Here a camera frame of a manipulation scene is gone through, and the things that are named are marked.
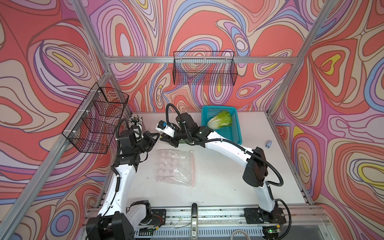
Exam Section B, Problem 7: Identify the black silver centre bracket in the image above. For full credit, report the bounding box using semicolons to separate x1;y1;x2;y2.
190;203;198;240

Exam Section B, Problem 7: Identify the black wire basket wall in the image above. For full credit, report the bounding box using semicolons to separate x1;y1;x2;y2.
62;83;129;154
173;50;238;86

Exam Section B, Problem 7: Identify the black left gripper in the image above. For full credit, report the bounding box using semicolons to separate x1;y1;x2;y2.
132;132;160;156

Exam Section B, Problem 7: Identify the small grey blue object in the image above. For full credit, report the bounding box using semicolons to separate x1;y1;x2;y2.
266;140;272;148

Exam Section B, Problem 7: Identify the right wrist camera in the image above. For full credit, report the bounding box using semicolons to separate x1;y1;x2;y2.
156;121;175;138

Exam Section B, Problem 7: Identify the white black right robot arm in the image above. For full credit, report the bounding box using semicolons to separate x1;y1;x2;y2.
156;113;286;225

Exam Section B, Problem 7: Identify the aluminium front table rail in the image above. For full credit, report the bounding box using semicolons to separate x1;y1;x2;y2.
161;205;331;229

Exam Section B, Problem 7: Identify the pink-zip clear zip-top bag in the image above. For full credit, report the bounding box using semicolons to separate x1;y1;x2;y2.
155;149;195;188

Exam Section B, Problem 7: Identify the metal pen holder cup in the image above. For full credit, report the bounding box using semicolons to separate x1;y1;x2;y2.
128;115;145;132

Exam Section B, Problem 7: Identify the black wire basket left wall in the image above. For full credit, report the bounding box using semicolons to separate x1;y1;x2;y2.
62;83;129;154

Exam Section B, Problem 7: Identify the light green chinese cabbage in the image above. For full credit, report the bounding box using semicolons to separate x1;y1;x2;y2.
207;111;233;130

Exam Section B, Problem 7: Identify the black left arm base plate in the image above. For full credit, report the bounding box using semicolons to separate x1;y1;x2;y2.
125;208;167;226

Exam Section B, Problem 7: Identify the black wire basket back wall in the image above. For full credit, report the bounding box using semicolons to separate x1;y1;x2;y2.
173;50;238;86

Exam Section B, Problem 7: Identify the teal plastic basket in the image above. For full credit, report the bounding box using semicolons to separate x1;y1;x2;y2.
201;106;243;145

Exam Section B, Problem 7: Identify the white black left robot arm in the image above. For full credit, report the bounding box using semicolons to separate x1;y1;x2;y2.
86;129;160;240

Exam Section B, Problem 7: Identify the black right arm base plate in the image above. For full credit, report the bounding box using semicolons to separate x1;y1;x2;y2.
244;208;287;225

